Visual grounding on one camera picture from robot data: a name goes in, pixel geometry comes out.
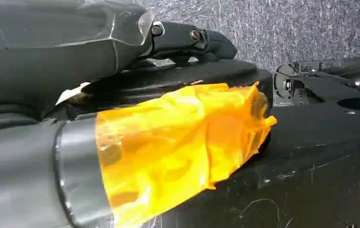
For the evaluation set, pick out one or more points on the ribbed grey left arm sleeve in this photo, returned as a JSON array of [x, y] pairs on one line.
[[3, 119]]

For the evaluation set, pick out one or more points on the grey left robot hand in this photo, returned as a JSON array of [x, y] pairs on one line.
[[41, 176]]

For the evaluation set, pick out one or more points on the black robot leg joint mechanism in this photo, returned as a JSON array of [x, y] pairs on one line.
[[318, 88]]

